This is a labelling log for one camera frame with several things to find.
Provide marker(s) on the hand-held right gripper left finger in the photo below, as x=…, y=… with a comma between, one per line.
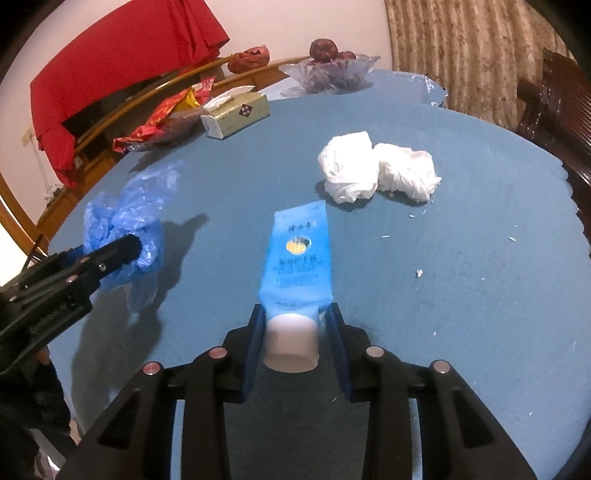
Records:
x=256, y=344

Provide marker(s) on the crumpled red bag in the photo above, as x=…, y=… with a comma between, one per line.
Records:
x=249, y=59

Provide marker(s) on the glass fruit bowl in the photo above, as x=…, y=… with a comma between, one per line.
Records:
x=330, y=74

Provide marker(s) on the dark wooden armchair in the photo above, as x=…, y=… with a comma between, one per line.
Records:
x=554, y=115

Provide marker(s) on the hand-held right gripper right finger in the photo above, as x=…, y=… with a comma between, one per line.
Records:
x=337, y=344

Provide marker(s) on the glass snack dish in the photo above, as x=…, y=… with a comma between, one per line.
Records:
x=180, y=131

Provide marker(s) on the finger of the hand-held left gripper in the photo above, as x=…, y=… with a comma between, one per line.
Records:
x=115, y=254

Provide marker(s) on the person's dark clothing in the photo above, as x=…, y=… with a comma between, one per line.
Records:
x=23, y=415

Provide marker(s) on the blue plastic bag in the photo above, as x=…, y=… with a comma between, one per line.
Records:
x=134, y=207

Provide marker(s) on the white crumpled tissue paper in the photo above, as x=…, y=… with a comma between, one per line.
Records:
x=406, y=173

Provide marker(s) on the beige patterned curtain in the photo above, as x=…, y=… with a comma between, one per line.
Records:
x=461, y=55

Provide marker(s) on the cream tissue box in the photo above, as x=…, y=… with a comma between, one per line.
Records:
x=238, y=113

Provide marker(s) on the blue and white tube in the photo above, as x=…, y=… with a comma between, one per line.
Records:
x=295, y=258

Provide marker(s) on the large red apple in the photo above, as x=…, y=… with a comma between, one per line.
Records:
x=323, y=50

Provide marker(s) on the red cloth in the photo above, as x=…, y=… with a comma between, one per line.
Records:
x=115, y=60

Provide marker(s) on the red snack packet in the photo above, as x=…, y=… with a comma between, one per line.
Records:
x=157, y=122

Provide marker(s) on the white crumpled plastic bag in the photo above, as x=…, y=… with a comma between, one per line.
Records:
x=346, y=166

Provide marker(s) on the yellow snack packet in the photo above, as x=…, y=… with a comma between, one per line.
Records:
x=189, y=99

